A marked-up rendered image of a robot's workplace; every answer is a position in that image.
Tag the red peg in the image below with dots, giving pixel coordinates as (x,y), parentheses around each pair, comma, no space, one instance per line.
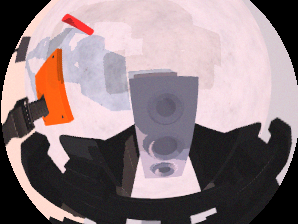
(77,23)

